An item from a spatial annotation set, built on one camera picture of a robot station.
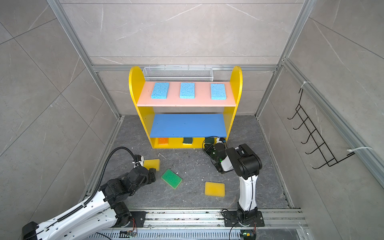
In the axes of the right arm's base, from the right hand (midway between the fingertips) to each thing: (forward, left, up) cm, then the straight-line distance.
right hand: (203, 143), depth 101 cm
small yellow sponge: (-13, +34, -3) cm, 36 cm away
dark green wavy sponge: (+1, -4, +1) cm, 4 cm away
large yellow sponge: (-30, -5, -2) cm, 30 cm away
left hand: (-22, +30, +10) cm, 39 cm away
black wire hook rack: (-30, -48, +30) cm, 64 cm away
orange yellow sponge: (+2, +28, +1) cm, 28 cm away
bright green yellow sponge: (-24, +20, 0) cm, 32 cm away
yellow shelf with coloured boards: (+25, +13, +4) cm, 28 cm away
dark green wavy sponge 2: (+2, +11, +1) cm, 11 cm away
